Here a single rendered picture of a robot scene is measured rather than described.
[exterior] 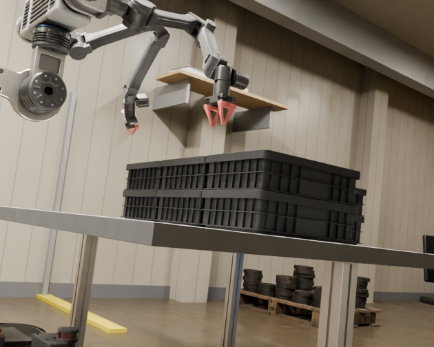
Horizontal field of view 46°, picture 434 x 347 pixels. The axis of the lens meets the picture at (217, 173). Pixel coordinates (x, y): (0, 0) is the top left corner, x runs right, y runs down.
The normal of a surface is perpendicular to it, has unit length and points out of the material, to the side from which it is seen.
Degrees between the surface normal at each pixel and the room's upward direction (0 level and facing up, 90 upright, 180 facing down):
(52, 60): 90
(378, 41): 90
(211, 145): 90
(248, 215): 90
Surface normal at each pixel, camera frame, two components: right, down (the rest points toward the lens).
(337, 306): -0.77, -0.16
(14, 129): 0.62, -0.02
